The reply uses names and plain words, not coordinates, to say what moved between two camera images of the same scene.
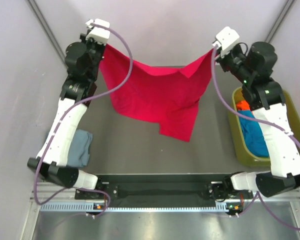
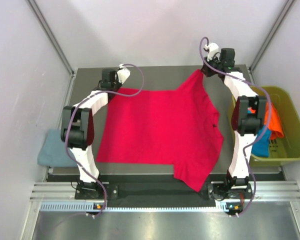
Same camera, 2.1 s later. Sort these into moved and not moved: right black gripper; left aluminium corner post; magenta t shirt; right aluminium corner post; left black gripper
Moved: right black gripper; magenta t shirt; left black gripper
Not moved: right aluminium corner post; left aluminium corner post
